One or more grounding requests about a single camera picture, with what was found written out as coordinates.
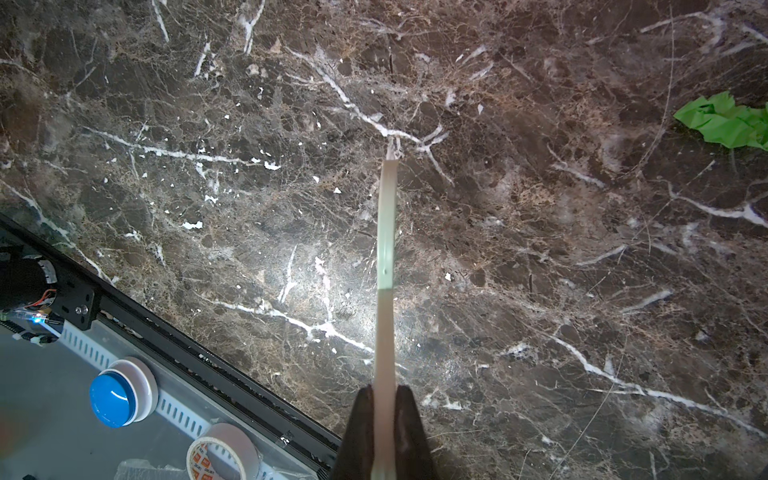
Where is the blue round button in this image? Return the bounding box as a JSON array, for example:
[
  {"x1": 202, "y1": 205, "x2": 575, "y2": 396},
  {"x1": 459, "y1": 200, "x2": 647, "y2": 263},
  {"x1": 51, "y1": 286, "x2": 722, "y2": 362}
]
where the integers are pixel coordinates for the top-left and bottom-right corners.
[{"x1": 89, "y1": 357, "x2": 159, "y2": 428}]

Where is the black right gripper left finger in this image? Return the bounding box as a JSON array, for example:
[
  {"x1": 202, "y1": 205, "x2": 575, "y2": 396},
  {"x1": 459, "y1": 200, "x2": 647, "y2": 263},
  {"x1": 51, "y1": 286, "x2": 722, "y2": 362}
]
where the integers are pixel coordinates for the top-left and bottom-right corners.
[{"x1": 330, "y1": 385, "x2": 374, "y2": 480}]

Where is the pale green hand brush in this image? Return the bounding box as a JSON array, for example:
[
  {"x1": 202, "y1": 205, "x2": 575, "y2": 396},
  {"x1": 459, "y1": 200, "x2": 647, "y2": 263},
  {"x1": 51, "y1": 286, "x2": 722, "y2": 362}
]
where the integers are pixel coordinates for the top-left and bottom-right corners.
[{"x1": 371, "y1": 145, "x2": 398, "y2": 479}]

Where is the clear tape ring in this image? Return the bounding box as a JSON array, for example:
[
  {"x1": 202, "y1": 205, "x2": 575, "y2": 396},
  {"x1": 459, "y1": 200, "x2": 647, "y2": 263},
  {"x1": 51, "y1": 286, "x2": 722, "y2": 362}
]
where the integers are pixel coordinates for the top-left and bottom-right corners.
[{"x1": 185, "y1": 422, "x2": 262, "y2": 480}]

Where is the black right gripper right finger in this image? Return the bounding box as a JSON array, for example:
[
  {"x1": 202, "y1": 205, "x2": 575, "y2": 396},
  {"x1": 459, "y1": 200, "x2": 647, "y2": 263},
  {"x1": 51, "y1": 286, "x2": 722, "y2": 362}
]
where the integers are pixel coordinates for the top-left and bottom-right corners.
[{"x1": 394, "y1": 385, "x2": 439, "y2": 480}]

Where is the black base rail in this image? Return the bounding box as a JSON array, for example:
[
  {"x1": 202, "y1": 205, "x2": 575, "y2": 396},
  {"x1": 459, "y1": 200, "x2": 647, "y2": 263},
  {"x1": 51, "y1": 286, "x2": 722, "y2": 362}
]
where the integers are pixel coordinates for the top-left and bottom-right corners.
[{"x1": 1, "y1": 218, "x2": 340, "y2": 479}]

